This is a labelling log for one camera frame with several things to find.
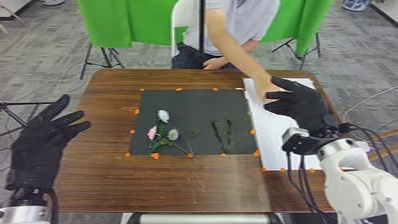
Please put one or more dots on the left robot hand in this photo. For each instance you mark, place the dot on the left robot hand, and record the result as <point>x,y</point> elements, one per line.
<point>41,143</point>

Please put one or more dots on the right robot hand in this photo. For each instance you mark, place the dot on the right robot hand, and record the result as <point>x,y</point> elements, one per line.
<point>302,103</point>

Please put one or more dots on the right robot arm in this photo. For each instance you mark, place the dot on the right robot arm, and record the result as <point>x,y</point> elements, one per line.
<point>356,180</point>

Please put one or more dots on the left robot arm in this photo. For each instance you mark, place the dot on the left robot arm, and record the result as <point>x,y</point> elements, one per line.
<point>27,208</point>

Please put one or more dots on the dark mat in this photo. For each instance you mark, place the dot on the dark mat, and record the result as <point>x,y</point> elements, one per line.
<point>196,113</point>

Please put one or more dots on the person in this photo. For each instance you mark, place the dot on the person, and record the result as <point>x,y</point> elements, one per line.
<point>237,26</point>

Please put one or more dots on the white sheet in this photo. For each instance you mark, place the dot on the white sheet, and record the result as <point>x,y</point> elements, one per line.
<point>276,133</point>

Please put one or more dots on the green sprig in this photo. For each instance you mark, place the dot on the green sprig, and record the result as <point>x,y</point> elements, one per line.
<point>196,132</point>
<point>229,133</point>
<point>219,135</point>

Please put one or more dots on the black tripod stand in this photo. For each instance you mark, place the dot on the black tripod stand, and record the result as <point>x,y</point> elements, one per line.
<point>308,50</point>
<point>107,56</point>

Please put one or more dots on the white flower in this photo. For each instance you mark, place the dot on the white flower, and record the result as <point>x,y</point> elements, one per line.
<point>164,116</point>

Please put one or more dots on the blue flower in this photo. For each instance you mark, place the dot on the blue flower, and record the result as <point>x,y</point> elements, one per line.
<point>173,134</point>

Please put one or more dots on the black stand pole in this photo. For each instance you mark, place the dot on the black stand pole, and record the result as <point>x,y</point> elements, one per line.
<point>201,26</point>

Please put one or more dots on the blue and white vase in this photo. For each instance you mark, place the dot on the blue and white vase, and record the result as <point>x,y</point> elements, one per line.
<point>356,4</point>

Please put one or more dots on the pale grey bar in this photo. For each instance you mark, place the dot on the pale grey bar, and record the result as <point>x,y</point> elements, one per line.
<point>205,218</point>

